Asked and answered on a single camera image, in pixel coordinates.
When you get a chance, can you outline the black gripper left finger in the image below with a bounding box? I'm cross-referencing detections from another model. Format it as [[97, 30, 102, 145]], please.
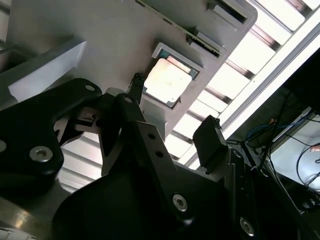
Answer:
[[0, 73, 196, 227]]

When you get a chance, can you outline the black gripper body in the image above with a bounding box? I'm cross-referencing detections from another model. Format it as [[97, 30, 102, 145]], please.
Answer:
[[51, 163, 237, 240]]

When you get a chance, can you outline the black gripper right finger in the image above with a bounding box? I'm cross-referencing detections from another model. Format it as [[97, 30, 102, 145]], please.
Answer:
[[192, 114, 266, 240]]

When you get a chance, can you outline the silver CPU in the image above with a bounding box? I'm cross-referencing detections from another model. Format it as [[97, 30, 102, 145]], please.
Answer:
[[143, 56, 200, 108]]

